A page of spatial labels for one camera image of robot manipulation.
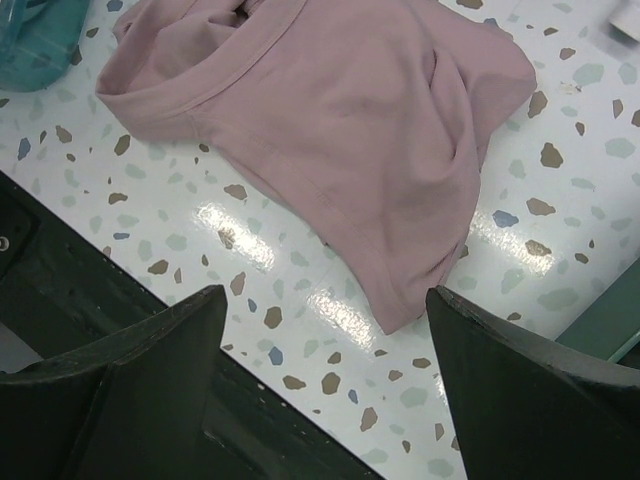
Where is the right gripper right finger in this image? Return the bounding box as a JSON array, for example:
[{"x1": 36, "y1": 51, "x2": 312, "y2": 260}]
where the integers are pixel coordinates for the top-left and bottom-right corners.
[{"x1": 426, "y1": 286, "x2": 639, "y2": 479}]

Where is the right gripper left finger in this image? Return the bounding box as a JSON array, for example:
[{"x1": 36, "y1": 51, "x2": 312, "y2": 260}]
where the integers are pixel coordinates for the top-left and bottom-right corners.
[{"x1": 1, "y1": 285, "x2": 227, "y2": 479}]

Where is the green compartment tray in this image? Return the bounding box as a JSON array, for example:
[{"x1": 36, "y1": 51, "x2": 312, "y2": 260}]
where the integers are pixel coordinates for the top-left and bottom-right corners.
[{"x1": 556, "y1": 260, "x2": 639, "y2": 369}]

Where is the pink tank top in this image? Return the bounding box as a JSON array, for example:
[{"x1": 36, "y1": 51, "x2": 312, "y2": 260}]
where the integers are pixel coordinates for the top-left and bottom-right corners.
[{"x1": 96, "y1": 1, "x2": 536, "y2": 334}]

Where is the white clothes rack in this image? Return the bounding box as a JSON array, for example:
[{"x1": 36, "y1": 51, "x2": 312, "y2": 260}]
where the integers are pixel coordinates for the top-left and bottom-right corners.
[{"x1": 608, "y1": 0, "x2": 640, "y2": 42}]

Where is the teal plastic basin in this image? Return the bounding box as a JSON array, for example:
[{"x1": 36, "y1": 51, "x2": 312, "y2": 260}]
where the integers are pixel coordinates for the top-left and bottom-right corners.
[{"x1": 1, "y1": 0, "x2": 90, "y2": 92}]

